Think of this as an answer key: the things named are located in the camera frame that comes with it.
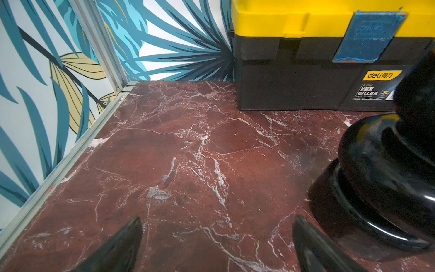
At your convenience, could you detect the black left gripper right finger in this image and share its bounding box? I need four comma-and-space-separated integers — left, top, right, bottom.
292, 215, 366, 272

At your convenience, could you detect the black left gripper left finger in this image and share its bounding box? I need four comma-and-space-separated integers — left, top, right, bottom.
72, 217, 143, 272

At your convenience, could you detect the glossy black vase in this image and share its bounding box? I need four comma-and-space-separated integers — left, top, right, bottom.
309, 46, 435, 261

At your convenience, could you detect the yellow black toolbox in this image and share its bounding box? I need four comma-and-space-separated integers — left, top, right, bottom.
231, 1, 435, 111

